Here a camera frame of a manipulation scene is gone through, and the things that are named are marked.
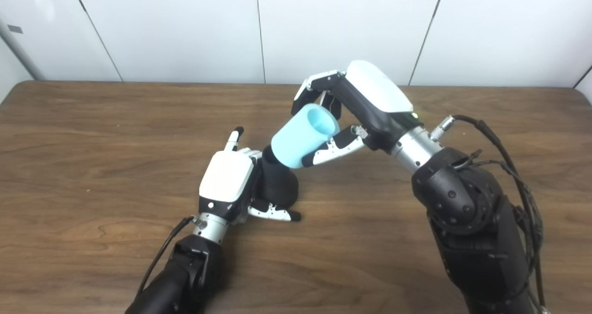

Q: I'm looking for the light blue cylinder cup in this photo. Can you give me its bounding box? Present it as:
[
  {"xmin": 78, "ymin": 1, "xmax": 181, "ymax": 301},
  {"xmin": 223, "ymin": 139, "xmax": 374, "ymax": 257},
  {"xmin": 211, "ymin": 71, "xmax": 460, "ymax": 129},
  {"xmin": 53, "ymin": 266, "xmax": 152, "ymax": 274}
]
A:
[{"xmin": 271, "ymin": 103, "xmax": 341, "ymax": 169}]

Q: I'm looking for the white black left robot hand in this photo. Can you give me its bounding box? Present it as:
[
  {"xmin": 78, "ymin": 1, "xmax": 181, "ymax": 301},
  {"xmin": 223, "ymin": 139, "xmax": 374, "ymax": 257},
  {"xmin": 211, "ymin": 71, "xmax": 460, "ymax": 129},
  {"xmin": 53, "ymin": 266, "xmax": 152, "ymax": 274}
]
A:
[{"xmin": 199, "ymin": 127, "xmax": 302, "ymax": 224}]

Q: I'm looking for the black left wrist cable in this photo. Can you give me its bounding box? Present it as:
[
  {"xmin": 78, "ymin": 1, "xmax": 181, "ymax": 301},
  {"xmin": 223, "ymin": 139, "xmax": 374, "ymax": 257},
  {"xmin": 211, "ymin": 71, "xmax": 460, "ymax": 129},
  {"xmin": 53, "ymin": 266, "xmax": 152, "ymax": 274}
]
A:
[{"xmin": 136, "ymin": 215, "xmax": 200, "ymax": 297}]

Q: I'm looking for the black funnel-shaped nozzle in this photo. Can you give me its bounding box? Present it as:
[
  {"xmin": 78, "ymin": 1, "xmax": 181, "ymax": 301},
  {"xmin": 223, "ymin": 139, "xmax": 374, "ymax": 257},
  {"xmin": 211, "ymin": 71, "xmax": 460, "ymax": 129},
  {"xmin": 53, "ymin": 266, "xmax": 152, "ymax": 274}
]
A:
[{"xmin": 258, "ymin": 145, "xmax": 300, "ymax": 209}]

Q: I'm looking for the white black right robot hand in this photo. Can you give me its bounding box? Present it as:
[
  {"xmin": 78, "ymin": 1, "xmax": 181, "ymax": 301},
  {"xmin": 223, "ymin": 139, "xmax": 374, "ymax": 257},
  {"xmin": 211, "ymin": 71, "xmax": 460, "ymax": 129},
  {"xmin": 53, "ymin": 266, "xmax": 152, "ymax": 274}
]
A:
[{"xmin": 291, "ymin": 60, "xmax": 424, "ymax": 167}]

